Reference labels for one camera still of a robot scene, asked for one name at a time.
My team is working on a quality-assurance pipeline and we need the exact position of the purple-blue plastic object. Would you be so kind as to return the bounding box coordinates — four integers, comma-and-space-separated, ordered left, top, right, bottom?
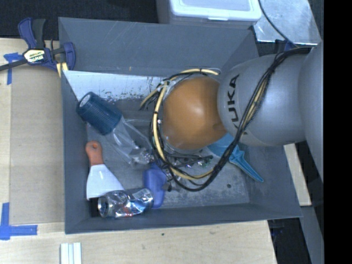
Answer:
142, 162, 168, 209

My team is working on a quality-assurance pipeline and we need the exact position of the teal blue plastic toy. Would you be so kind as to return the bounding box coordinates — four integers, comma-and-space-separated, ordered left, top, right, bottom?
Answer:
207, 133, 265, 183

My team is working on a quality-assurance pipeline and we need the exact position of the crushed silver drink can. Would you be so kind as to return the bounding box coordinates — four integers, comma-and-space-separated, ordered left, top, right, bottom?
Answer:
97, 188, 155, 219

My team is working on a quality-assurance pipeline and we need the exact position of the toy arm with white sleeve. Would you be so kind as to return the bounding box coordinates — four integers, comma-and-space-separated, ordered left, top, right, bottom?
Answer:
85, 140, 125, 201

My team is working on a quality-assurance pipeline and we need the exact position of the clear bottle with blue cap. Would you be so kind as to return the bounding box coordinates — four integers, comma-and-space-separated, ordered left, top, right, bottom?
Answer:
76, 91, 155, 168

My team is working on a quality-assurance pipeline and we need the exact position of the grey metal bin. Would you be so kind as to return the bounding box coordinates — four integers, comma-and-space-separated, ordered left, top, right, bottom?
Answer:
57, 16, 304, 235

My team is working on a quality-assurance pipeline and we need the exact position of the pale wood flat board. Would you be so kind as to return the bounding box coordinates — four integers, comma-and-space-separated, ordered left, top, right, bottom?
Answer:
9, 64, 67, 226

